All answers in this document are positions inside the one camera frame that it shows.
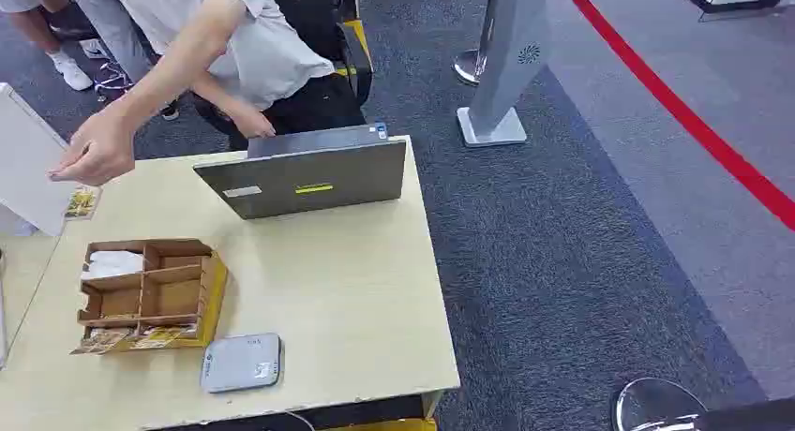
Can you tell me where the grey kiosk stand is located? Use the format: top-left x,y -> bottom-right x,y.
456,0 -> 553,149

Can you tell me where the white board panel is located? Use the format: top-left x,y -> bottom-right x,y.
0,82 -> 79,238

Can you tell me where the white cable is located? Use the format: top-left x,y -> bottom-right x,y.
284,409 -> 318,431

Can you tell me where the person's hand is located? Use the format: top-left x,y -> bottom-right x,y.
230,107 -> 277,141
48,107 -> 138,187

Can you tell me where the wooden card box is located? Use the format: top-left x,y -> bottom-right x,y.
71,238 -> 229,356

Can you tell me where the person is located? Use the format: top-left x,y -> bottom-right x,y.
60,0 -> 181,123
0,0 -> 110,93
48,0 -> 368,187

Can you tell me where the yellow under-desk box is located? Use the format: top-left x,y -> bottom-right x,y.
322,418 -> 439,431

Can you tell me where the black and yellow cart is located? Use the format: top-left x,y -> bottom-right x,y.
266,0 -> 375,107

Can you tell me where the red floor tape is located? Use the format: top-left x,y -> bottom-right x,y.
555,0 -> 795,234

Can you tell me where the white sneaker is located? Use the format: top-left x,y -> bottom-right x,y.
46,49 -> 95,93
79,37 -> 111,61

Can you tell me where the yellow printed card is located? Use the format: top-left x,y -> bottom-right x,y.
71,328 -> 135,356
64,186 -> 102,222
130,325 -> 200,351

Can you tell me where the grey laptop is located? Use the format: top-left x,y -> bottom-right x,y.
193,122 -> 408,221

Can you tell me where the white card stack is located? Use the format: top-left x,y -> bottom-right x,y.
81,249 -> 146,282

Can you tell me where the chrome stanchion base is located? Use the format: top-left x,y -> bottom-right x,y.
452,48 -> 488,87
610,377 -> 710,431

